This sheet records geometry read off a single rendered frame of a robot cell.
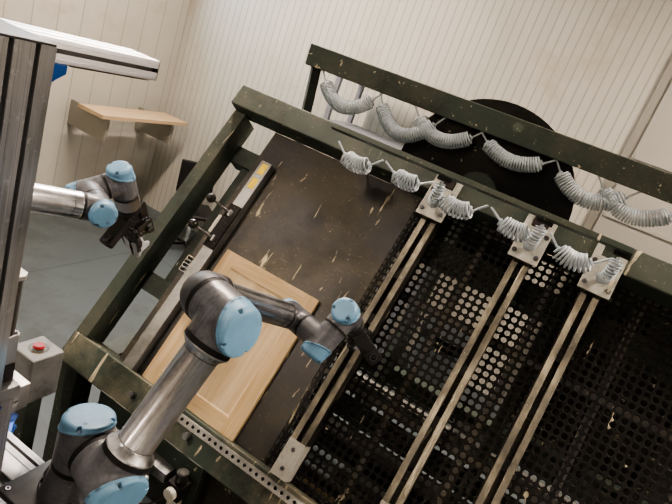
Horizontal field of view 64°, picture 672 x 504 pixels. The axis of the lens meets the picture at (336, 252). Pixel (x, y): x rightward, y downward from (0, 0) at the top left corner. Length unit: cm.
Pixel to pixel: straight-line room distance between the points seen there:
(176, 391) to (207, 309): 18
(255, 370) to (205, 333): 83
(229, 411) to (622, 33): 379
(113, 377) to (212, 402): 39
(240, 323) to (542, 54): 385
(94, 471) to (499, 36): 417
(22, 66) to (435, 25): 409
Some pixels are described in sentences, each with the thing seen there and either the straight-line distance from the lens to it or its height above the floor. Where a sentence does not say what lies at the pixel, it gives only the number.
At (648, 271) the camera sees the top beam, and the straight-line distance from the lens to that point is 193.
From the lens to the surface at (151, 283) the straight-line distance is 230.
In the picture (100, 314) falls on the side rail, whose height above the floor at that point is 99.
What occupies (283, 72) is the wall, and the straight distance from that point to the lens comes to 538.
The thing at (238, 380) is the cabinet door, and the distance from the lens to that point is 198.
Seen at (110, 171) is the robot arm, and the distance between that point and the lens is 169.
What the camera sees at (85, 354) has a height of 86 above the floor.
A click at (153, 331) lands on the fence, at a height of 103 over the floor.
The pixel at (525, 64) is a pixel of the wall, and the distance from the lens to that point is 464.
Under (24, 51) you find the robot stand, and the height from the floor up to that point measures 201.
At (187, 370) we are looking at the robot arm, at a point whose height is 148.
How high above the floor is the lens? 216
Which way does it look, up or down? 18 degrees down
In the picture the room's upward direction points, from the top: 20 degrees clockwise
